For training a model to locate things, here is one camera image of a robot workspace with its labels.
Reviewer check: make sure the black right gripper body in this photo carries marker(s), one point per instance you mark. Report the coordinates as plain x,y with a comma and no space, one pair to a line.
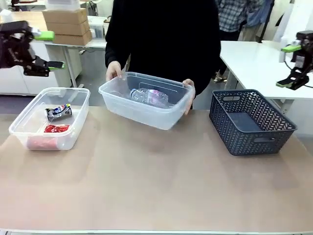
306,54

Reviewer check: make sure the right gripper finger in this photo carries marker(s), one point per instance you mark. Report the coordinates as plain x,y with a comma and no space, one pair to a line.
291,48
294,80

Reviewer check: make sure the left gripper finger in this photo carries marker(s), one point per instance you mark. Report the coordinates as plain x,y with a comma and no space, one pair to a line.
45,35
39,66

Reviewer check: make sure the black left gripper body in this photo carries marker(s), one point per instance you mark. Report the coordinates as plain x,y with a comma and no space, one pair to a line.
12,46

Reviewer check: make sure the clear plastic bin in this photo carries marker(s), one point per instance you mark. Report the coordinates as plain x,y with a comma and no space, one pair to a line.
63,102

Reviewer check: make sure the person's left forearm black sleeve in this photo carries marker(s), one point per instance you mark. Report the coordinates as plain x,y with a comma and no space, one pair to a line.
207,76

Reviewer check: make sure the person's right forearm black sleeve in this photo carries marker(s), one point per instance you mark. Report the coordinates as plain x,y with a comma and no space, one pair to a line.
113,52

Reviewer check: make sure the dark blue woven plastic basket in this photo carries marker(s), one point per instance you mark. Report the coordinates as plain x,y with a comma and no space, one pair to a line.
244,137

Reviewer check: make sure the person's right hand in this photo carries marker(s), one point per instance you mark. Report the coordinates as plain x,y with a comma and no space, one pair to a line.
113,69

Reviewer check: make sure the person's left hand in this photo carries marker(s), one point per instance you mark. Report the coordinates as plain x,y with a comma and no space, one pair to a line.
189,84

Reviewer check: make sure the medium cardboard box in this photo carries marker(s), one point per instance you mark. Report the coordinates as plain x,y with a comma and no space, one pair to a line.
68,28

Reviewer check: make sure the large cardboard box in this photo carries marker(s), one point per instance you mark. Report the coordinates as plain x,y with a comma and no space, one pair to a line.
64,16

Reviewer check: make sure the white cabinet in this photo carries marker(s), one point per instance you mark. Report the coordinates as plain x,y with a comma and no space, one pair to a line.
14,80

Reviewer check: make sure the small cardboard box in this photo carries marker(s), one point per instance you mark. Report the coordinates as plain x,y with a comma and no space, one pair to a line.
73,39

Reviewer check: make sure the wooden desk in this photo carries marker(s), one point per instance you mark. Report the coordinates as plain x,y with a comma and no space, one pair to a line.
22,18

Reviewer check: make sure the white upright panel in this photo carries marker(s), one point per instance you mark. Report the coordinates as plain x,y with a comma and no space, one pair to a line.
284,19

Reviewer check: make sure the white desk with metal legs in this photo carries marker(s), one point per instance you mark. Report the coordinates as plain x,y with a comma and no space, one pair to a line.
73,49

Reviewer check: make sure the white box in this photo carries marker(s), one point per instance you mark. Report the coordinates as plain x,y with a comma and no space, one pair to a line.
63,4

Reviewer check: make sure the white table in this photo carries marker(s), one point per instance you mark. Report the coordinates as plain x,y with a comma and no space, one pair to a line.
256,63

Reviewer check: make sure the person in light blue jacket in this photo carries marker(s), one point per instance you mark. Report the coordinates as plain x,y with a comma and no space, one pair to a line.
256,14

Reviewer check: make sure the crushed blue silver can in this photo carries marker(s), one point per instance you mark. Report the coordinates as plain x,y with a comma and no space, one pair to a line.
58,112

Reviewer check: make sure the clear storage box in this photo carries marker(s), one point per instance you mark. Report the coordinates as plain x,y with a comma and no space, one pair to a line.
97,31

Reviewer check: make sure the crushed red can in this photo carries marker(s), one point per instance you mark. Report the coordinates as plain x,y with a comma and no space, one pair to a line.
55,129

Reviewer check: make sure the person in plaid shirt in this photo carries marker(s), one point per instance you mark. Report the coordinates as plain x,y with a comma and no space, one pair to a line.
230,17

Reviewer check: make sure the crushed clear plastic bottle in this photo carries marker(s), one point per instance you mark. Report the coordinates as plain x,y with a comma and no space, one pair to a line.
149,96

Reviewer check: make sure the person's torso black sweater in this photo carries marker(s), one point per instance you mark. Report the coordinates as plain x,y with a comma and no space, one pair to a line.
166,36

